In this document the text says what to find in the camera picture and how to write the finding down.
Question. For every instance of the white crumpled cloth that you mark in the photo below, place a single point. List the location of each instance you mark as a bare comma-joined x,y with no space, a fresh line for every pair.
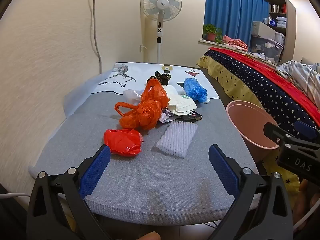
258,56

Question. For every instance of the potted green plant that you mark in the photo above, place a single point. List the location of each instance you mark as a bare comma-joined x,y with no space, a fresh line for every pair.
211,36

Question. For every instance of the grey cardboard box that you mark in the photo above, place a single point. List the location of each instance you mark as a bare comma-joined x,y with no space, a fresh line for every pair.
262,28

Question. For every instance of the white standing fan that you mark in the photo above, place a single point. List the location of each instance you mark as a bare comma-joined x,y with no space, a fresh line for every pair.
161,3

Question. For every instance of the striped duvet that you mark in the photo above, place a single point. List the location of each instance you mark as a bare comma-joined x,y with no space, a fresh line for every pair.
302,77

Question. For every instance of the wall outlet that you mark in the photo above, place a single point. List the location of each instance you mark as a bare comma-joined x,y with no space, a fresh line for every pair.
141,48

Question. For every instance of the pink folded cloth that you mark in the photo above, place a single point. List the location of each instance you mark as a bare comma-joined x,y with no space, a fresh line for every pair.
235,43

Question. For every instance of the clear storage box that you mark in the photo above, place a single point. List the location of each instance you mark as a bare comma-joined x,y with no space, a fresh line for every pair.
265,48

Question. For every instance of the red plastic bag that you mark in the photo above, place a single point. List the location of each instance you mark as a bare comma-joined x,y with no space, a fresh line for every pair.
122,142

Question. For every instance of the blue curtain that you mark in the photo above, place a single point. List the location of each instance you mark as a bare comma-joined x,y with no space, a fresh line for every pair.
230,5

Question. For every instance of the person's right hand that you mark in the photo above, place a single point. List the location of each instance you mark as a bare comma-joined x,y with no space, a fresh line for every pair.
306,197

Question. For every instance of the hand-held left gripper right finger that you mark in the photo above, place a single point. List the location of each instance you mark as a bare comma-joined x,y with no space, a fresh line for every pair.
223,170

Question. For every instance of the bookshelf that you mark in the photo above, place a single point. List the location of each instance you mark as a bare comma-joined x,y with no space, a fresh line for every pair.
277,15

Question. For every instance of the black gold patterned wrapper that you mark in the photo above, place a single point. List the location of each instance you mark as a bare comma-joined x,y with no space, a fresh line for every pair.
162,78

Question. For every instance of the pink plastic bin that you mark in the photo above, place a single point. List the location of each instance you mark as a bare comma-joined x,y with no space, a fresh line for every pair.
250,125

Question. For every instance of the white plastic container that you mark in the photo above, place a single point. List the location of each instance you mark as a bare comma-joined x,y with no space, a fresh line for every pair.
280,38

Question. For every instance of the bed with star blanket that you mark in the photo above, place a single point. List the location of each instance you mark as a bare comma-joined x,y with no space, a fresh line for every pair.
250,80

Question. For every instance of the red blanket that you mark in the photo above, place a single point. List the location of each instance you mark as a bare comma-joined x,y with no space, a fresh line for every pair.
262,72

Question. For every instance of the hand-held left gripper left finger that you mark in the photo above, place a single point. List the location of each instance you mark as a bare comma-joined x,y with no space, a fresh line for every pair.
96,170

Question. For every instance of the table with printed cloth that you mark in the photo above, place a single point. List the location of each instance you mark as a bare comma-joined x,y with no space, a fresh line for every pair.
155,180

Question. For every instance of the printed paper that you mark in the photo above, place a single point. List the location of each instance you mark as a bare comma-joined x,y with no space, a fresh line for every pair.
166,116

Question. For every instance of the blue plastic bag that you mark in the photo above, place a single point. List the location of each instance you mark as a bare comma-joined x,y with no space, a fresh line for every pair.
195,90

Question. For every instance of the clear plastic bag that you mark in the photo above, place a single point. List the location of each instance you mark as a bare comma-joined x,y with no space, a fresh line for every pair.
131,95

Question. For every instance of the orange plastic bag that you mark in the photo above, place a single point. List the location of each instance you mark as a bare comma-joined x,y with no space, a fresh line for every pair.
147,105

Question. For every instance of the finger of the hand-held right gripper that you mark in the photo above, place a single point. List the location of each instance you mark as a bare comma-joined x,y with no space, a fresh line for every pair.
306,130
275,131

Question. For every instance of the black snack wrapper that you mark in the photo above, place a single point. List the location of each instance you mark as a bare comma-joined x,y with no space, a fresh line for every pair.
192,116

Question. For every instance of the person's left hand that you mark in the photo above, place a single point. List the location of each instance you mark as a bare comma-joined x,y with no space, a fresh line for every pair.
150,236

